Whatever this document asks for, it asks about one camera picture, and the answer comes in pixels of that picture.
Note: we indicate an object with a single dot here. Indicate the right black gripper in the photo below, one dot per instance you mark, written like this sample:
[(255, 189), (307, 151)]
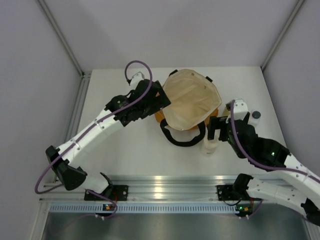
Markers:
[(217, 123)]

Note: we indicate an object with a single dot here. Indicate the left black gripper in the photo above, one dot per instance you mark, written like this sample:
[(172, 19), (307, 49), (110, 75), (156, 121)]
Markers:
[(160, 101)]

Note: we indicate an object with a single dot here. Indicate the beige round bottle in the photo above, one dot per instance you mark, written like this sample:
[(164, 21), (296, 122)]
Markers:
[(209, 147)]

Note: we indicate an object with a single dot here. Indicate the tan canvas tote bag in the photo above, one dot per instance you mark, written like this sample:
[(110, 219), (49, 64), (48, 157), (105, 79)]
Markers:
[(194, 100)]

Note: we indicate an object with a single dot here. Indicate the white bottle black cap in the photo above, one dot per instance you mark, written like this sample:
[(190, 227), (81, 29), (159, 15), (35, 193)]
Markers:
[(255, 117)]

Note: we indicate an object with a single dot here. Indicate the green pump bottle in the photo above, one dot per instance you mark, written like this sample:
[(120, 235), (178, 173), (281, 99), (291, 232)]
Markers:
[(227, 110)]

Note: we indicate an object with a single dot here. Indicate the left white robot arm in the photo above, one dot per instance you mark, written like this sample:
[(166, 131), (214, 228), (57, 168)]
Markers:
[(67, 159)]

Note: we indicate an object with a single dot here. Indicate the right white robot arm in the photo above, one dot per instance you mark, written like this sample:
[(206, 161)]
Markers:
[(274, 158)]

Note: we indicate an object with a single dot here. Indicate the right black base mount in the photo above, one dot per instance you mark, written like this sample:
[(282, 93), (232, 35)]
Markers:
[(225, 193)]

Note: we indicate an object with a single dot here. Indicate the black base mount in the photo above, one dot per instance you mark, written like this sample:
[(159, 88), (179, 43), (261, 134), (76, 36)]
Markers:
[(225, 193), (113, 192)]

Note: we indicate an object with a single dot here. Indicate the left aluminium frame post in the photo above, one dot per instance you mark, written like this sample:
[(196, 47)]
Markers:
[(60, 35)]

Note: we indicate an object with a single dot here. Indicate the aluminium frame post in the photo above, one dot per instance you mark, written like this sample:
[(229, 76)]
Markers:
[(60, 35), (283, 32)]

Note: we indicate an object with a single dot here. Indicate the aluminium mounting rail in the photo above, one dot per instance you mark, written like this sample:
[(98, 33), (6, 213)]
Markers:
[(165, 188)]

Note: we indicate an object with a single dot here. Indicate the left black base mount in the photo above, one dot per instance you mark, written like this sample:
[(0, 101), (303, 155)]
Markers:
[(113, 192)]

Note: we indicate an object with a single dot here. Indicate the right aluminium frame post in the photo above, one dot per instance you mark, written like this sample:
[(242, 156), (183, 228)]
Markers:
[(283, 32)]

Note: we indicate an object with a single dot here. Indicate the grey slotted cable duct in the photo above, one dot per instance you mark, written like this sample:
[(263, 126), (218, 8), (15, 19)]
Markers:
[(149, 208)]

